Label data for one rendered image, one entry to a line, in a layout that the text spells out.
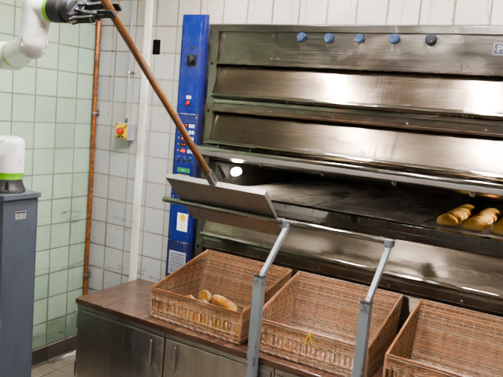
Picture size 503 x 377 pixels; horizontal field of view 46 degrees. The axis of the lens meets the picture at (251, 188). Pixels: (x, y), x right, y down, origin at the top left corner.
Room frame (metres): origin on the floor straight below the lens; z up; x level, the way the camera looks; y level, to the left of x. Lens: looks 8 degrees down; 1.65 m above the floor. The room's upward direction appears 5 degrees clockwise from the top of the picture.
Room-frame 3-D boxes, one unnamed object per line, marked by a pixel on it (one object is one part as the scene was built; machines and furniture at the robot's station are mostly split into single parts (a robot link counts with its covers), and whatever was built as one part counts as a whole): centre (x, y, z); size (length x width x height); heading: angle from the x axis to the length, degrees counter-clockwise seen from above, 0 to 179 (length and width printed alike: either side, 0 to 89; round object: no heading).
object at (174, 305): (2.95, 0.11, 0.72); 0.56 x 0.49 x 0.28; 59
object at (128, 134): (3.61, 0.79, 1.46); 0.10 x 0.07 x 0.10; 60
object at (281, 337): (2.66, -0.41, 0.72); 0.56 x 0.49 x 0.28; 61
